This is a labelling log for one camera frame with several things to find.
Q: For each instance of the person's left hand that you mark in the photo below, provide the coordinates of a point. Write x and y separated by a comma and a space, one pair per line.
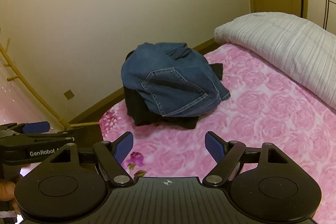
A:
6, 190

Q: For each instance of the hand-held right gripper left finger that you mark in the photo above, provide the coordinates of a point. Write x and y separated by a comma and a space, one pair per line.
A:
125, 146

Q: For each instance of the black garment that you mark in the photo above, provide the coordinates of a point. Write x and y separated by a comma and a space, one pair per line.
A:
141, 111

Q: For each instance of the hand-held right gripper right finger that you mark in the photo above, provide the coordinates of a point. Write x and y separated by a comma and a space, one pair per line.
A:
214, 146

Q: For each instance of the blue denim jeans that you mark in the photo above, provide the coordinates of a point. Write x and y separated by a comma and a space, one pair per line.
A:
168, 82

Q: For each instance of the pink floral blanket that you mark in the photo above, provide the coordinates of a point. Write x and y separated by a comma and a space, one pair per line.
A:
262, 121

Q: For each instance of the beige wall socket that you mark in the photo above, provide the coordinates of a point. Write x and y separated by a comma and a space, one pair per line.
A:
68, 94

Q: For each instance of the white striped duvet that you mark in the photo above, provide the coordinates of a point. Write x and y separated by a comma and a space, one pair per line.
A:
283, 43

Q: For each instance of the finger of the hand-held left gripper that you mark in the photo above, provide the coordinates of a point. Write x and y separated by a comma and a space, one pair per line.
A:
36, 127
47, 137

